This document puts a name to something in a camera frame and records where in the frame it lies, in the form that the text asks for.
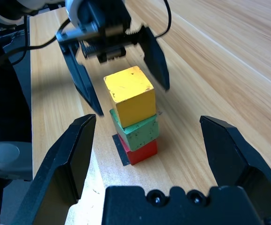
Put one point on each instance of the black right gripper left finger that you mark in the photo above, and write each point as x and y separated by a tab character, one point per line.
62	168

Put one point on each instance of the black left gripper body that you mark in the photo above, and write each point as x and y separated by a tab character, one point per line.
107	25

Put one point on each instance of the green wooden block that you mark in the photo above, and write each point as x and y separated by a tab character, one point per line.
142	136

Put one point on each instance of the red wooden block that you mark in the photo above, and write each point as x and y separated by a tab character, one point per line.
144	153

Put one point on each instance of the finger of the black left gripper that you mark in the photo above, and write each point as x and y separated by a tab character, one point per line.
155	61
81	77

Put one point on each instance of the black square marker pad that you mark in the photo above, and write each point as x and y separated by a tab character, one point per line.
121	152

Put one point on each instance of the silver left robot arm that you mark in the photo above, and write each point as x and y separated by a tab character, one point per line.
32	4

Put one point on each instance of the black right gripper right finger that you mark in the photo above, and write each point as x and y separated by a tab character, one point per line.
238	159

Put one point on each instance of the yellow wooden block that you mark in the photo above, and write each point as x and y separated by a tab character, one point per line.
130	93

